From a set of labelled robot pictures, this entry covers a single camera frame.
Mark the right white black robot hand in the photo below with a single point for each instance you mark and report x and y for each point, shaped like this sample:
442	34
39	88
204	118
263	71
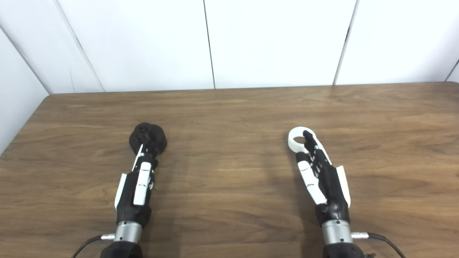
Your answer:
333	190

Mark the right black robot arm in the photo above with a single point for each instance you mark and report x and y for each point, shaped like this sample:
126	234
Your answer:
337	236

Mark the round black part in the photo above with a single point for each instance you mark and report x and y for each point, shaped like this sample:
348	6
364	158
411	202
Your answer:
150	136

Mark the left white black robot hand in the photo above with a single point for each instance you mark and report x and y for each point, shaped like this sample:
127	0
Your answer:
133	200

